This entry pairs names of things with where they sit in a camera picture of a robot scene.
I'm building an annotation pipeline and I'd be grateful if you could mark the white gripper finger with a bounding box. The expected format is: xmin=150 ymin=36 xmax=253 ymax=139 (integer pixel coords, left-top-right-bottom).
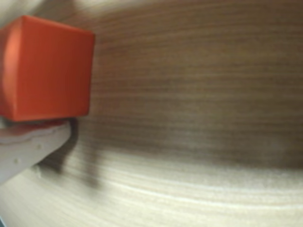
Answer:
xmin=0 ymin=0 xmax=45 ymax=29
xmin=0 ymin=120 xmax=72 ymax=184

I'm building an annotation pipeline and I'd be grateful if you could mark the orange cube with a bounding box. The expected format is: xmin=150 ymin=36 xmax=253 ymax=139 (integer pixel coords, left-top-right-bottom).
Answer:
xmin=0 ymin=15 xmax=96 ymax=122

